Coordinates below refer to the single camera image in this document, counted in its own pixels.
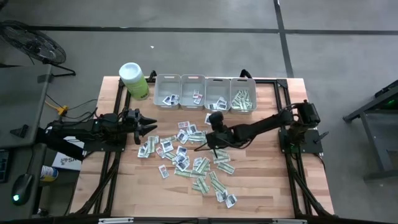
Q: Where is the white printed packet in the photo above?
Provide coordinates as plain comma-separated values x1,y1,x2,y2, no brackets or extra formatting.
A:
225,194,238,208

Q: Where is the black computer mouse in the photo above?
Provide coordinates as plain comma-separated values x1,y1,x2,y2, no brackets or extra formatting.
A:
11,173,34,206

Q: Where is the white cardboard box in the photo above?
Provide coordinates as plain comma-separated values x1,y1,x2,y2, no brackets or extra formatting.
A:
51,136,85,172

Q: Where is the dark keyboard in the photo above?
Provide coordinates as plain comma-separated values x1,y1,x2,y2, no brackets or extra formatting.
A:
0,149,10,184

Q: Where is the yellow cable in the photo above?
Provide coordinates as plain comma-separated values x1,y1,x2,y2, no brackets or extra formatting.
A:
45,99,70,116

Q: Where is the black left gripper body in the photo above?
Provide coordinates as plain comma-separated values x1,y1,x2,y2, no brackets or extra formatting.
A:
123,118,144,146

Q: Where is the black bracket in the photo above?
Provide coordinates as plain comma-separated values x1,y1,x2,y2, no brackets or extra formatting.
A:
9,124,30,139

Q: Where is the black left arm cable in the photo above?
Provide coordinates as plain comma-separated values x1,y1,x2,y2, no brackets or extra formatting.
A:
62,98,101,123

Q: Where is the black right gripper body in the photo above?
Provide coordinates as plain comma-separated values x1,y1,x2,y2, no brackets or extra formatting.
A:
205,129,237,151

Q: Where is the black floor fan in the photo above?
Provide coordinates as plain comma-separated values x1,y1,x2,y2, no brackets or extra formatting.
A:
0,20,77,77

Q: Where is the grey side table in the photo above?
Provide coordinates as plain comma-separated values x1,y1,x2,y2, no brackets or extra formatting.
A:
0,63,53,149

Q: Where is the grey plastic bin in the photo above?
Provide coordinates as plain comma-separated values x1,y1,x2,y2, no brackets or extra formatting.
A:
154,73,182,111
229,77,258,114
204,77,232,113
180,73,206,111

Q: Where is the green wipes canister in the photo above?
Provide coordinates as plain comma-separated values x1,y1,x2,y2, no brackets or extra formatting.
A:
119,62,150,101

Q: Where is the blue and yellow can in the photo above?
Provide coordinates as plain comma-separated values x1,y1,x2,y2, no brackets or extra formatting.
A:
40,165,59,182

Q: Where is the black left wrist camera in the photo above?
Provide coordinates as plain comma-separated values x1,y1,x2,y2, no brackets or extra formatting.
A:
126,108,141,121

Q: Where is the black metal cart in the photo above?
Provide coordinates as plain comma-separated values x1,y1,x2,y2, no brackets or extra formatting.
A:
343,79,398,181

